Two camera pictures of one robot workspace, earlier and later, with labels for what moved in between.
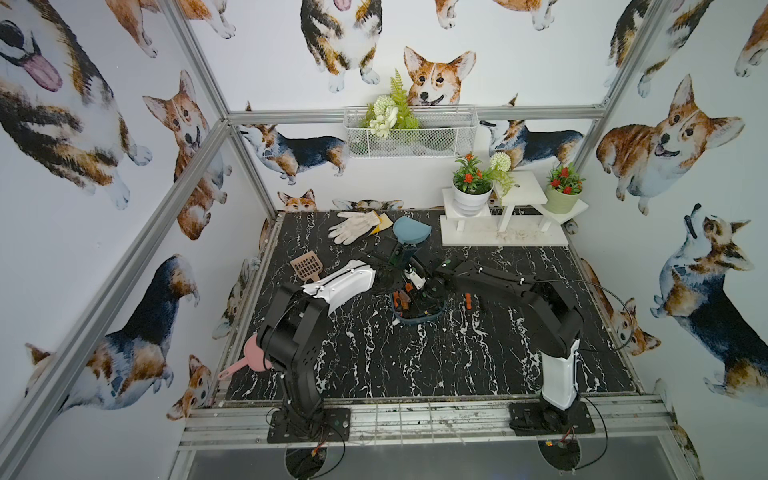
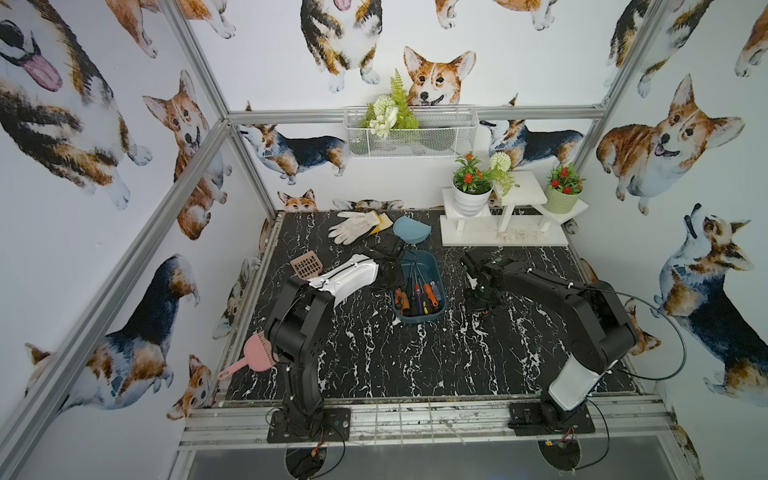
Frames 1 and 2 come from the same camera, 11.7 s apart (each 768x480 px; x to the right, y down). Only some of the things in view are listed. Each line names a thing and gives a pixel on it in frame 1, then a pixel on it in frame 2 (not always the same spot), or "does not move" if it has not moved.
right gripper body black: (430, 294) -> (476, 299)
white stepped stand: (517, 217) does not move
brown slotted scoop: (307, 266) does not move
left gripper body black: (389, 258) does not move
